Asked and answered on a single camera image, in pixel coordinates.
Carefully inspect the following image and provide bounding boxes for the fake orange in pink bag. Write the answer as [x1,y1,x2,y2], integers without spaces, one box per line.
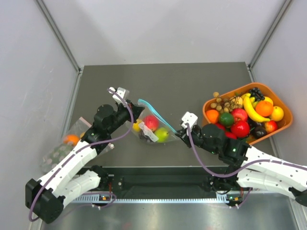
[63,134,80,146]

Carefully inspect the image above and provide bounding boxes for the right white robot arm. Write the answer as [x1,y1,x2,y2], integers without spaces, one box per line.
[175,124,307,206]

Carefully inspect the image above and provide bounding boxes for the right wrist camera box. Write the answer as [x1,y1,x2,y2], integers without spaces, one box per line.
[180,112,198,129]

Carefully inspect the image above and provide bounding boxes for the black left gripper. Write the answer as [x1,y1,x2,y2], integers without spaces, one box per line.
[107,99,144,134]

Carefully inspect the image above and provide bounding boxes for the fake dark grapes in bag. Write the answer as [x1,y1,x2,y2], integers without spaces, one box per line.
[139,130,152,143]

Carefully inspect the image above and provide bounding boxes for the fake yellow lemon in bin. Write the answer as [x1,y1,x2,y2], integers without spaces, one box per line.
[269,106,284,122]

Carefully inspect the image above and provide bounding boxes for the fake dark plum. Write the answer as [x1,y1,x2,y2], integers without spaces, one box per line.
[252,126,267,139]

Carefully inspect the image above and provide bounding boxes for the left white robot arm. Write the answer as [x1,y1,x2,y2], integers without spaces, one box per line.
[25,100,144,224]

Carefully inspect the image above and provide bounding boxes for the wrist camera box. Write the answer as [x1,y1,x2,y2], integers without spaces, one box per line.
[108,87,130,103]
[180,112,198,129]

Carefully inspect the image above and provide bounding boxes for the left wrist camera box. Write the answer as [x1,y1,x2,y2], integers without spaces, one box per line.
[108,87,130,103]

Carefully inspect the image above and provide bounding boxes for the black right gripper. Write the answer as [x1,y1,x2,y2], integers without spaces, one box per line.
[176,124,219,155]

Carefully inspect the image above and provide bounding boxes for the fake yellow lemon in bag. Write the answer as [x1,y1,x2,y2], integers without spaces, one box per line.
[132,119,142,132]

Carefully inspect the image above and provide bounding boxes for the fake brown longan bunch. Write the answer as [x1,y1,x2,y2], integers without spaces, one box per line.
[210,92,243,114]

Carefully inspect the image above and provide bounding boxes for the clear zip bag pink seal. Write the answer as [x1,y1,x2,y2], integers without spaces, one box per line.
[39,116,115,170]

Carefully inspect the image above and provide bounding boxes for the fake big red apple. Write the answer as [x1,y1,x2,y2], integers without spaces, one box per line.
[231,120,250,138]

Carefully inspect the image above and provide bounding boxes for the clear zip bag blue seal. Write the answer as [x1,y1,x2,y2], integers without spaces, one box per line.
[132,99,179,144]

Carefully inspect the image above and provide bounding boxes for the fake large orange in bin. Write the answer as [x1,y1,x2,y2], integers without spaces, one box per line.
[255,101,273,117]

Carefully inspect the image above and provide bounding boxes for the fake dark grapes in bin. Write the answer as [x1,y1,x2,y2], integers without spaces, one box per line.
[248,87,265,102]

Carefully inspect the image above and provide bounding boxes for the fake green lime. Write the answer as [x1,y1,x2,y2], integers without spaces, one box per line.
[218,113,235,127]

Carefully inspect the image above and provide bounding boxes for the fake red apple in bag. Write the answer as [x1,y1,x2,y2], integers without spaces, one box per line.
[143,115,159,132]

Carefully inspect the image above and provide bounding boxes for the orange plastic fruit bin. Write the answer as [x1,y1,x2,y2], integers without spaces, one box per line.
[202,82,293,145]

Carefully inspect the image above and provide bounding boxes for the fake orange left in bin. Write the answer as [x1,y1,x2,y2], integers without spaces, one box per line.
[205,109,220,124]

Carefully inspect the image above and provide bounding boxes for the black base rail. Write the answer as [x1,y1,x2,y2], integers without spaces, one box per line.
[105,166,216,199]

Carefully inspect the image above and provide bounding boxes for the fake red apple top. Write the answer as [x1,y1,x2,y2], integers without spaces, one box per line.
[231,108,248,122]

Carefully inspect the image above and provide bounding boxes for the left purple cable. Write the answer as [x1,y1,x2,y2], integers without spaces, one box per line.
[28,88,134,222]

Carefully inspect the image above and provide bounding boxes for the fake small red peach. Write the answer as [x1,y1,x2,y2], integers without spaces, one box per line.
[264,120,278,134]

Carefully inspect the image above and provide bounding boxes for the fake green pear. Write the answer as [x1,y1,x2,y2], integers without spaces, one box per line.
[154,127,169,143]

